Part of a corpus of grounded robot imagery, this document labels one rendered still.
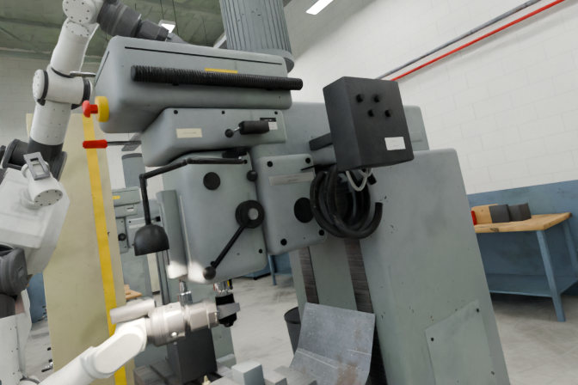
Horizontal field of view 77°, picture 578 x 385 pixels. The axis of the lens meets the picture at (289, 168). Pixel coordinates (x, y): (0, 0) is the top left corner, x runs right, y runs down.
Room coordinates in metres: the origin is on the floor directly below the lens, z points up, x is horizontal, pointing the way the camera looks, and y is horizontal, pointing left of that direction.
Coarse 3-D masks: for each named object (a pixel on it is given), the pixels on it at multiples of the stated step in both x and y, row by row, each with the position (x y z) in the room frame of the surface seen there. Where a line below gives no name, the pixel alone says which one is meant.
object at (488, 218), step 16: (480, 208) 4.14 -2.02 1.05; (496, 208) 3.98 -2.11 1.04; (512, 208) 3.89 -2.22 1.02; (528, 208) 3.89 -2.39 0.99; (480, 224) 4.13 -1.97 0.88; (496, 224) 3.91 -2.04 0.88; (512, 224) 3.73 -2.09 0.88; (528, 224) 3.55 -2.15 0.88; (544, 224) 3.41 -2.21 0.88; (544, 240) 3.44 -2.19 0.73; (544, 256) 3.46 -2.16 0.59; (576, 256) 3.84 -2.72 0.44; (272, 272) 7.27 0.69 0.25; (288, 272) 7.06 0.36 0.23; (576, 272) 3.85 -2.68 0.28; (496, 288) 3.97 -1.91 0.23; (512, 288) 3.88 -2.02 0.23; (528, 288) 3.79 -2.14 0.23; (544, 288) 3.70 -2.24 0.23; (560, 288) 3.63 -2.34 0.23; (560, 304) 3.44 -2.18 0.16; (560, 320) 3.46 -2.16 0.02
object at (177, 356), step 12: (192, 336) 1.25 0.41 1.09; (204, 336) 1.27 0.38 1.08; (168, 348) 1.39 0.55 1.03; (180, 348) 1.23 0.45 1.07; (192, 348) 1.25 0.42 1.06; (204, 348) 1.27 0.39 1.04; (180, 360) 1.23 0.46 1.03; (192, 360) 1.25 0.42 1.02; (204, 360) 1.27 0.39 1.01; (180, 372) 1.23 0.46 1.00; (192, 372) 1.24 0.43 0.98; (204, 372) 1.26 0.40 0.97
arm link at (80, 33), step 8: (64, 24) 0.88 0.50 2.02; (72, 24) 0.90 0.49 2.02; (80, 24) 0.92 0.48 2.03; (88, 24) 0.92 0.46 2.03; (96, 24) 0.93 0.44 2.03; (64, 32) 0.89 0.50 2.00; (72, 32) 0.88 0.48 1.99; (80, 32) 0.90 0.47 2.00; (88, 32) 0.92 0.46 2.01; (72, 40) 0.90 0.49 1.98; (80, 40) 0.90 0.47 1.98; (88, 40) 0.92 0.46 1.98
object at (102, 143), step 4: (92, 140) 0.90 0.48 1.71; (96, 140) 0.90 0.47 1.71; (100, 140) 0.91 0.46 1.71; (104, 140) 0.91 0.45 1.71; (136, 140) 0.97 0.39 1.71; (140, 140) 0.97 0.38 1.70; (84, 144) 0.89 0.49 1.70; (88, 144) 0.89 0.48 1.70; (92, 144) 0.90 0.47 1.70; (96, 144) 0.90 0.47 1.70; (100, 144) 0.91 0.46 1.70; (104, 144) 0.91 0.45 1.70; (108, 144) 0.92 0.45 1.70; (112, 144) 0.93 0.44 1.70; (116, 144) 0.94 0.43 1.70; (120, 144) 0.94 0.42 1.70; (124, 144) 0.95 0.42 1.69; (128, 144) 0.95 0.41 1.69; (132, 144) 0.96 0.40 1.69; (136, 144) 0.97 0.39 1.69; (84, 148) 0.89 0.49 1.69; (88, 148) 0.90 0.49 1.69; (92, 148) 0.90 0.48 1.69; (96, 148) 0.91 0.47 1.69; (100, 148) 0.91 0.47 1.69; (104, 148) 0.92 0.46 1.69
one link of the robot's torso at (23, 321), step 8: (24, 296) 1.19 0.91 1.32; (16, 304) 1.21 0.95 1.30; (24, 304) 1.18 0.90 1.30; (16, 312) 1.21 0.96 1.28; (24, 312) 1.18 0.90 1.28; (16, 320) 1.15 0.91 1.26; (24, 320) 1.17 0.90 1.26; (16, 328) 1.15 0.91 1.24; (24, 328) 1.16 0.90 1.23; (24, 336) 1.16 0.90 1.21; (24, 344) 1.15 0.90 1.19; (24, 352) 1.15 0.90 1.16; (24, 360) 1.15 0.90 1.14; (24, 368) 1.15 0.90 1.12
